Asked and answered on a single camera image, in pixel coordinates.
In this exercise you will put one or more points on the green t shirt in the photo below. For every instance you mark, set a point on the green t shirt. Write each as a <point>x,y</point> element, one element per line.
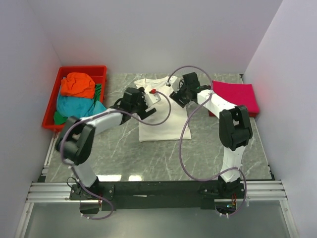
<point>60,119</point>

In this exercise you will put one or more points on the red plastic bin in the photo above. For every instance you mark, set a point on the red plastic bin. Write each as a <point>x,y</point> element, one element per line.
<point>96,72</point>

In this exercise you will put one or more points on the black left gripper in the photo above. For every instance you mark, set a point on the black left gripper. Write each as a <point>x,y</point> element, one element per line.
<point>142,113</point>

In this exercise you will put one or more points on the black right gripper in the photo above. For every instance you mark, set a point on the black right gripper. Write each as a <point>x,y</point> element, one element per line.
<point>176,96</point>

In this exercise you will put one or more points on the dark red folded t shirt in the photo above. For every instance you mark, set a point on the dark red folded t shirt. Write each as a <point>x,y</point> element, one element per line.
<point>212,114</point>

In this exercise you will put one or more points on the pink folded t shirt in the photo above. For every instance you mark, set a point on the pink folded t shirt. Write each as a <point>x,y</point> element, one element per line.
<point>238,94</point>

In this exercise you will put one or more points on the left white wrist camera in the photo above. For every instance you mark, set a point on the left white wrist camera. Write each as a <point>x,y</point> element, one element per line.
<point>152,97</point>

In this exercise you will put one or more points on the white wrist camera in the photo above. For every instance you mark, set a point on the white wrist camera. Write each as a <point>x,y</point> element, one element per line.
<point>152,97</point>
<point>174,83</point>

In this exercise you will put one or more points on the black base bar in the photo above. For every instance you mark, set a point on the black base bar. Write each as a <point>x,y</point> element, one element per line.
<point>116,195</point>

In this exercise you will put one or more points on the orange t shirt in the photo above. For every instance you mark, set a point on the orange t shirt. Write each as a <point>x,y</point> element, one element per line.
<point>79,85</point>

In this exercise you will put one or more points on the white t shirt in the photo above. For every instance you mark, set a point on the white t shirt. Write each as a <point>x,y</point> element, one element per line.
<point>168,120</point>

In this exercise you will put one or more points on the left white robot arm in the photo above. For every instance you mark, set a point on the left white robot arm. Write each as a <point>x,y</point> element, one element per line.
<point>76,139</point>

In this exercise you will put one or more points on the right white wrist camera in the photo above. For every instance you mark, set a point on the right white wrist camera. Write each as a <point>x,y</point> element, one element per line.
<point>174,83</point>

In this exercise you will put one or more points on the aluminium rail frame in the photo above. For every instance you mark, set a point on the aluminium rail frame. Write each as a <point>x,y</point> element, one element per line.
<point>263,190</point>

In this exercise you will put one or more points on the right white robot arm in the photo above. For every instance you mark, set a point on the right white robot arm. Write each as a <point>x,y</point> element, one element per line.
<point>235,129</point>

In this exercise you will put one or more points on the light blue t shirt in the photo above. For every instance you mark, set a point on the light blue t shirt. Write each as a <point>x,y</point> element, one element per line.
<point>79,109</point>

